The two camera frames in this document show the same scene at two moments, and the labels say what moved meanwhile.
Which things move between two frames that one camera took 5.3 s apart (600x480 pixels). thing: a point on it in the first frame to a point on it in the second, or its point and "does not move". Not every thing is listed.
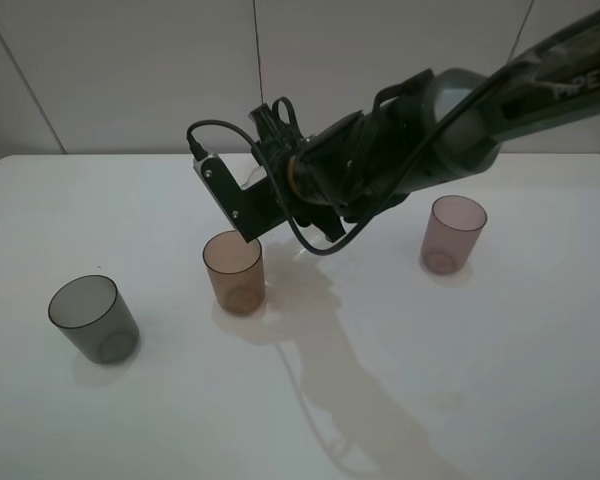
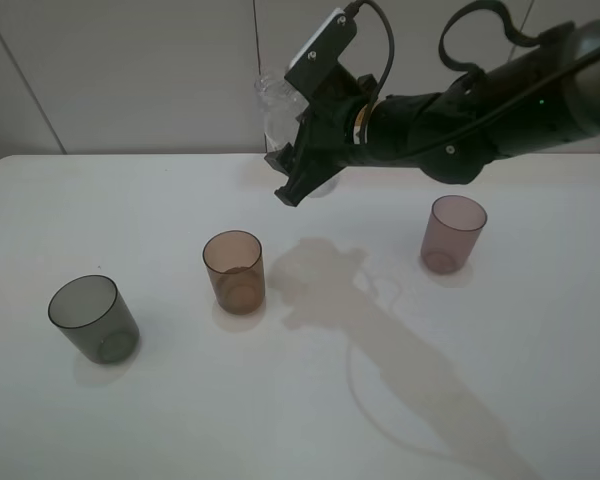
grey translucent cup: (92, 312) does not move
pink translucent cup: (452, 233) does not move
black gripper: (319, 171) to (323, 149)
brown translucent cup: (235, 271) does not move
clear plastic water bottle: (255, 176) to (284, 105)
